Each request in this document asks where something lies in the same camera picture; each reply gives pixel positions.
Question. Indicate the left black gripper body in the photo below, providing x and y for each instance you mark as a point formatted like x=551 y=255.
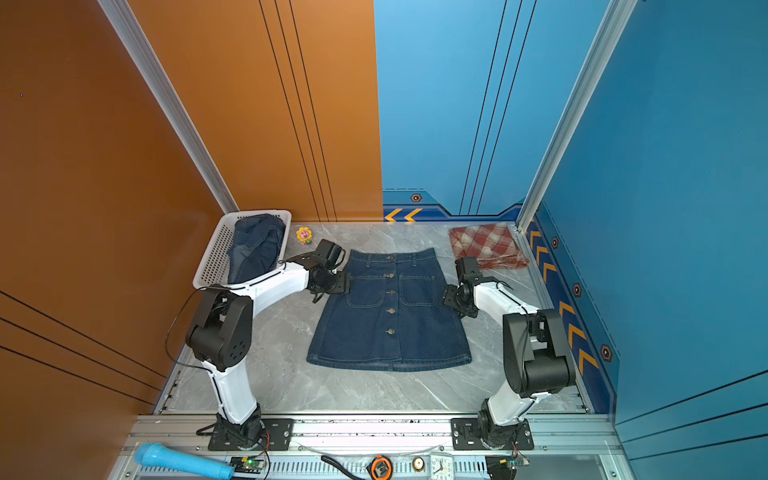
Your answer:
x=336 y=283

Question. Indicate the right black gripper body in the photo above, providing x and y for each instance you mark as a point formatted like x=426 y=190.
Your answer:
x=452 y=297

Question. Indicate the red plaid skirt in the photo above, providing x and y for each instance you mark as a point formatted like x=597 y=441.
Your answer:
x=492 y=245

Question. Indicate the dark blue denim skirt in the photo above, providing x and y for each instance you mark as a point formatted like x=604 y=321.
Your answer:
x=392 y=318

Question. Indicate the white plastic laundry basket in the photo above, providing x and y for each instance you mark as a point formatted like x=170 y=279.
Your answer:
x=213 y=268

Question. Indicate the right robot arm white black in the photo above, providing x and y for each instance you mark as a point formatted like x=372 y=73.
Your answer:
x=537 y=359

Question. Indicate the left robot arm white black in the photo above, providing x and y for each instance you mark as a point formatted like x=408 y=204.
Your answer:
x=221 y=332

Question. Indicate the yellow flower pink bear toy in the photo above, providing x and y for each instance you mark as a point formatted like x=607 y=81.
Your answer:
x=304 y=235

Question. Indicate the small white clock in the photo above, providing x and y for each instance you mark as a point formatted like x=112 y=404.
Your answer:
x=441 y=467

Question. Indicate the small round brass object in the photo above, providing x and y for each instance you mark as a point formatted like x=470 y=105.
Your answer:
x=418 y=464

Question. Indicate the small green circuit board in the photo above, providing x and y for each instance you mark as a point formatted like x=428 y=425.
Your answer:
x=249 y=465

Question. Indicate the blue microphone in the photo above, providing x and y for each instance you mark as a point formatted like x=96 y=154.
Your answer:
x=157 y=455

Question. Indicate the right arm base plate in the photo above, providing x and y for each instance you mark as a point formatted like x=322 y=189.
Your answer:
x=468 y=433

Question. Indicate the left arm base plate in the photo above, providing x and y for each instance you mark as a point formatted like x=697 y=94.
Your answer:
x=271 y=434

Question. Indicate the aluminium front rail frame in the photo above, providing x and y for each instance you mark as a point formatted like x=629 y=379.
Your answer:
x=341 y=446

